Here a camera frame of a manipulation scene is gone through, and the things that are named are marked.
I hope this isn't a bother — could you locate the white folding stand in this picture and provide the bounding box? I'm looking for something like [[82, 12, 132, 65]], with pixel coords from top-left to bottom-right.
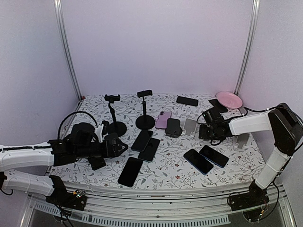
[[232, 133, 250, 150]]

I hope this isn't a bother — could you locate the left tall black phone stand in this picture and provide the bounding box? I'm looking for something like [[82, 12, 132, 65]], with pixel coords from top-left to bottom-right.
[[104, 95, 127, 137]]

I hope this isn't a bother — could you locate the black folding stand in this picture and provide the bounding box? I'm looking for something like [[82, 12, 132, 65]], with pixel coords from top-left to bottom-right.
[[165, 118, 182, 138], [104, 133, 128, 158]]

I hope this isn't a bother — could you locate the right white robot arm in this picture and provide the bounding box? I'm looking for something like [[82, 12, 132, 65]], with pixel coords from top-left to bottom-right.
[[197, 103, 303, 206]]

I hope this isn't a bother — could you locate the pink plate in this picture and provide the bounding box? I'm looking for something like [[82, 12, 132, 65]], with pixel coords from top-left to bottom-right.
[[216, 92, 243, 109]]

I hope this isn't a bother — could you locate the silver folding phone stand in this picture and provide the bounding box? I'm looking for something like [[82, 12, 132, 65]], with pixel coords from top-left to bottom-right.
[[182, 118, 197, 138]]

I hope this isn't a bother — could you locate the black phone at back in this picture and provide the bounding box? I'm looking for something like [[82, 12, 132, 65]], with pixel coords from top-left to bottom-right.
[[176, 96, 198, 107]]

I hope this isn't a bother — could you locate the floral patterned table mat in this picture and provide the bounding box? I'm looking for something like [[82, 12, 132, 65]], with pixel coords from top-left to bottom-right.
[[50, 94, 265, 190]]

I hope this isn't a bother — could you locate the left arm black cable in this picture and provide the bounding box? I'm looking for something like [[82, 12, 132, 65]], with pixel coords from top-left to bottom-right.
[[58, 111, 99, 140]]

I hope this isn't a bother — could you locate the black phone stacked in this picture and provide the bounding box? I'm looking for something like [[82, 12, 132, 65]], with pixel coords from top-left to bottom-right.
[[138, 138, 160, 162], [131, 130, 153, 152]]

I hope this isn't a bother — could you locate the black phone front left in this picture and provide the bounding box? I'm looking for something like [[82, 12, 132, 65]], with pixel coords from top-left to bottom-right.
[[117, 157, 143, 187]]

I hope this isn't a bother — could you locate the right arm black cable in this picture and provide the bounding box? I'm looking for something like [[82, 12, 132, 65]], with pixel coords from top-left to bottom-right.
[[196, 106, 301, 146]]

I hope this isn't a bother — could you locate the black phone small left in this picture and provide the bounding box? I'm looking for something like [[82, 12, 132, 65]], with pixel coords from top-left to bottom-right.
[[88, 157, 106, 171]]

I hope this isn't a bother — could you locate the black phone upper stacked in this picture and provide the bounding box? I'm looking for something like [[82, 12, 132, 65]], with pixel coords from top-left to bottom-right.
[[131, 130, 153, 152]]

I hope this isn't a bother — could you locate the right tall black phone stand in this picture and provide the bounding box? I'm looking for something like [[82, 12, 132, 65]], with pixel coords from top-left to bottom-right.
[[135, 89, 155, 130]]

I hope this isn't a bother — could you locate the tall black phone stand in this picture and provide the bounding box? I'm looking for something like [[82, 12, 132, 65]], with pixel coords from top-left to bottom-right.
[[104, 95, 127, 137], [135, 89, 155, 130]]

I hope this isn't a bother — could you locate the left aluminium frame post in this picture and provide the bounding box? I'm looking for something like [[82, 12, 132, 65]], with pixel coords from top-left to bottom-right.
[[53, 0, 82, 101]]

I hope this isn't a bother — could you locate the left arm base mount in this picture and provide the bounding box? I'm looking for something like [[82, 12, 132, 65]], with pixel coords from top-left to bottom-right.
[[45, 175, 88, 211]]

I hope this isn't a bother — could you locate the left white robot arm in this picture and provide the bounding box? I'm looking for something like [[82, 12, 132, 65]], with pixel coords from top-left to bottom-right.
[[0, 122, 128, 205]]

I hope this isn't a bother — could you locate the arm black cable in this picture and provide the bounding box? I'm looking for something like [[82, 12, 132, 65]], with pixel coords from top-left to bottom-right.
[[196, 106, 301, 146], [58, 111, 99, 140]]

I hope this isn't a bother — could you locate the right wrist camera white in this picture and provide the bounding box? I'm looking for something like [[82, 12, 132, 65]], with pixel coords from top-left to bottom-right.
[[202, 108, 224, 125]]

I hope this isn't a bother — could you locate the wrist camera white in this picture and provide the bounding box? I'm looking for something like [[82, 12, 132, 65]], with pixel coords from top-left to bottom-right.
[[95, 120, 109, 143], [202, 108, 224, 125]]

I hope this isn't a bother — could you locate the black phone under plate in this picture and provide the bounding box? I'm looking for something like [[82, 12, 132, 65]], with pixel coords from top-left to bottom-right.
[[209, 99, 228, 113]]

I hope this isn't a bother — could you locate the pink smartphone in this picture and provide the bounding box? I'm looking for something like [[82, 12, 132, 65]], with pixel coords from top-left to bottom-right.
[[155, 111, 172, 129]]

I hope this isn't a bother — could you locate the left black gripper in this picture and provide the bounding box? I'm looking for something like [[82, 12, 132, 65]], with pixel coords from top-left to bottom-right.
[[75, 139, 129, 159]]

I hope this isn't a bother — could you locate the black phone lower stacked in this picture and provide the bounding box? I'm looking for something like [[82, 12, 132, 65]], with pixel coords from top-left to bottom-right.
[[138, 138, 160, 162]]

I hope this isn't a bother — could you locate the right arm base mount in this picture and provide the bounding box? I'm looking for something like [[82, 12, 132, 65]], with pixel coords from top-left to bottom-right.
[[227, 189, 269, 222]]

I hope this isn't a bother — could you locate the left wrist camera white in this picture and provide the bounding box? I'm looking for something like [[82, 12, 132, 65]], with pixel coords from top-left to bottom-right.
[[95, 120, 109, 143]]

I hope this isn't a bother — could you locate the right aluminium frame post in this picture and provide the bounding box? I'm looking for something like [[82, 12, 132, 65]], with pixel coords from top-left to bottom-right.
[[234, 0, 260, 96]]

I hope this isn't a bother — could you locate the aluminium front rail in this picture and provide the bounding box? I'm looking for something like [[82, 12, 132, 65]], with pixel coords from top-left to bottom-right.
[[22, 182, 295, 227]]

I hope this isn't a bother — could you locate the blue-edged phone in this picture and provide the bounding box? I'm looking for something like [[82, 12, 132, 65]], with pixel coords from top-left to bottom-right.
[[199, 145, 229, 168], [183, 149, 214, 175]]

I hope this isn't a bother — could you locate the aluminium frame post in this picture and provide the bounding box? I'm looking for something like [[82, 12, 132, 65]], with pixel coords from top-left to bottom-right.
[[53, 0, 82, 101], [234, 0, 260, 96]]

